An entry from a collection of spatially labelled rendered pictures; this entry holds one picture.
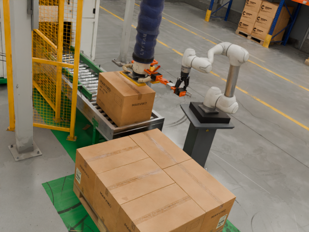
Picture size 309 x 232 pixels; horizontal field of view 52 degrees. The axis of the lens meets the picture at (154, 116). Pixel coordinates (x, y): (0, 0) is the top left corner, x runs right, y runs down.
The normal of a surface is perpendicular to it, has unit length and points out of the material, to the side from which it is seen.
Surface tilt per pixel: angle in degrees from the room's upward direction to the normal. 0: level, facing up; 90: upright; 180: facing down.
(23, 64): 90
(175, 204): 0
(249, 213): 0
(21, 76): 90
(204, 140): 90
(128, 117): 90
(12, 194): 0
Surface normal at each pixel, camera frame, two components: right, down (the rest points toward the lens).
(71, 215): 0.18, -0.85
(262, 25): -0.82, 0.21
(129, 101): 0.55, 0.50
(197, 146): 0.27, 0.52
